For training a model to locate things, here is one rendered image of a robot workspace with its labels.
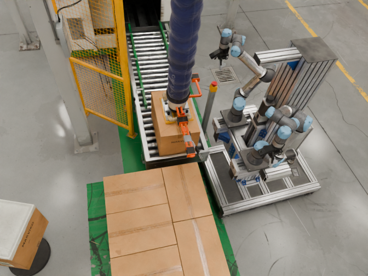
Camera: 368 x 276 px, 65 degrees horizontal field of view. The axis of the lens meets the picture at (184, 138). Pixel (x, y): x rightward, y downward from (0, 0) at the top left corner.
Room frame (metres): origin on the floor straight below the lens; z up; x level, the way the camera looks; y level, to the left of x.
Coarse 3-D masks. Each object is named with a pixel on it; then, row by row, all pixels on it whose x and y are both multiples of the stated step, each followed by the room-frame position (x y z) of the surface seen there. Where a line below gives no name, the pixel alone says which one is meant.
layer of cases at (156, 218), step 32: (128, 192) 1.14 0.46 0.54; (160, 192) 1.19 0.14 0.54; (192, 192) 1.24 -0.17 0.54; (128, 224) 0.83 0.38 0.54; (160, 224) 0.87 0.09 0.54; (192, 224) 0.92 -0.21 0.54; (128, 256) 0.55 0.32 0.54; (160, 256) 0.59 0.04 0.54; (192, 256) 0.63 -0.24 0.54; (224, 256) 0.67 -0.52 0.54
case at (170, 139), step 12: (156, 96) 2.08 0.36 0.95; (156, 108) 1.92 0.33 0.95; (192, 108) 1.99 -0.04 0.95; (156, 120) 1.82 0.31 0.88; (192, 120) 1.83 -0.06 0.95; (156, 132) 1.80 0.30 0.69; (168, 132) 1.65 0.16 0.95; (180, 132) 1.67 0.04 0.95; (192, 132) 1.69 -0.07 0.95; (168, 144) 1.60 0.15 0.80; (180, 144) 1.65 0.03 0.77
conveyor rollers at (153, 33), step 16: (144, 32) 3.66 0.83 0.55; (160, 32) 3.74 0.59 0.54; (144, 48) 3.31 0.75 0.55; (160, 48) 3.37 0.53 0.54; (144, 64) 3.02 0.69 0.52; (160, 64) 3.04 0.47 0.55; (144, 80) 2.68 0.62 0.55; (160, 80) 2.74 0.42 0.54; (144, 112) 2.16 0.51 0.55; (144, 128) 1.95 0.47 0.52
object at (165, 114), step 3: (162, 99) 2.03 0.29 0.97; (162, 102) 1.99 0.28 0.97; (165, 102) 1.97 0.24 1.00; (162, 105) 1.96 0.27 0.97; (162, 108) 1.91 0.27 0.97; (168, 111) 1.88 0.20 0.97; (171, 111) 1.90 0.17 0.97; (165, 114) 1.84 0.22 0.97; (168, 114) 1.83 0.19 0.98; (171, 114) 1.85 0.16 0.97; (165, 117) 1.81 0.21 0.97; (171, 117) 1.81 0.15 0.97; (165, 120) 1.76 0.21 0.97; (168, 120) 1.77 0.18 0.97; (165, 123) 1.74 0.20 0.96; (168, 123) 1.75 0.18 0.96
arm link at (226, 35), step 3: (225, 30) 2.06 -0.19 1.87; (228, 30) 2.06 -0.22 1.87; (222, 33) 2.04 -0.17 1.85; (225, 33) 2.02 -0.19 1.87; (228, 33) 2.03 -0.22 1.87; (231, 33) 2.04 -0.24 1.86; (222, 36) 2.03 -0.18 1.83; (225, 36) 2.02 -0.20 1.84; (228, 36) 2.02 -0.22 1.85; (231, 36) 2.03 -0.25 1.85; (222, 39) 2.03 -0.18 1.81; (225, 39) 2.02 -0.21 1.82; (228, 39) 2.02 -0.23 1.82; (222, 42) 2.02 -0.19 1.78; (225, 42) 2.02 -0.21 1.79; (228, 42) 2.03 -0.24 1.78
